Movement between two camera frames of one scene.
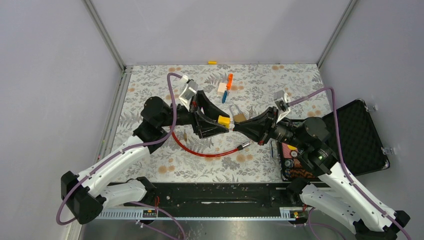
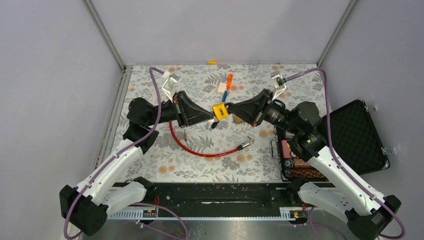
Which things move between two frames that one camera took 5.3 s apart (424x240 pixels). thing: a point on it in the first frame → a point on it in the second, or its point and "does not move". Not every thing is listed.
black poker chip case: x=354 y=142 does not move
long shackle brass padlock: x=237 y=118 does not move
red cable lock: x=241 y=147 does not move
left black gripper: x=202 y=126 → x=188 y=113
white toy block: x=222 y=87 does not move
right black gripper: x=261 y=128 → x=252 y=110
